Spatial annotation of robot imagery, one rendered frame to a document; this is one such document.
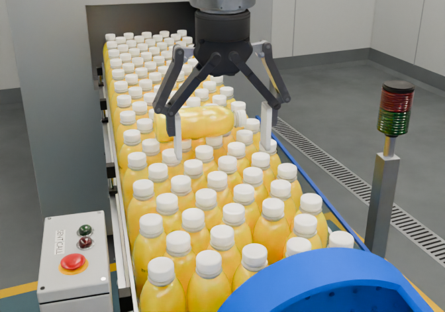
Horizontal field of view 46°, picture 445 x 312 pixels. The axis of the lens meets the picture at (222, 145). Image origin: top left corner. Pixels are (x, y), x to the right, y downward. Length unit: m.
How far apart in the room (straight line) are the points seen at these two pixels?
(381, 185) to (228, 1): 0.63
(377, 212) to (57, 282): 0.71
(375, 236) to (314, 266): 0.67
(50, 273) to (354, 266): 0.45
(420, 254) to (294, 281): 2.28
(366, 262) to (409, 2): 4.96
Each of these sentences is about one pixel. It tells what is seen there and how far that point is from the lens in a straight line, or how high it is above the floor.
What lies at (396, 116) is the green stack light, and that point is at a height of 1.20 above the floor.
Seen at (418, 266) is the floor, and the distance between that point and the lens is 2.76.
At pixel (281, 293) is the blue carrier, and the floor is 1.22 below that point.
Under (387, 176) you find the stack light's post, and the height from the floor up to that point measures 1.06.
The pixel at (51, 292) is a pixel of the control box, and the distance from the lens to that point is 0.80.
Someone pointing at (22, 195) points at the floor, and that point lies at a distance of 3.37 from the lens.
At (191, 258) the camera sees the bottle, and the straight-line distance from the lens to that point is 0.87.
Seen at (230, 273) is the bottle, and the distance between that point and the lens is 0.89.
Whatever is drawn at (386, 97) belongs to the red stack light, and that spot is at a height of 1.24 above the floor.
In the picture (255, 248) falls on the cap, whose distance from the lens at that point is 0.84.
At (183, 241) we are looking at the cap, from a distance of 0.85.
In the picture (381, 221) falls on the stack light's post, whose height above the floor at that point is 0.95.
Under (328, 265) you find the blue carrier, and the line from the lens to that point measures 0.60.
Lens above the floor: 1.60
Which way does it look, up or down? 25 degrees down
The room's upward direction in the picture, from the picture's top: straight up
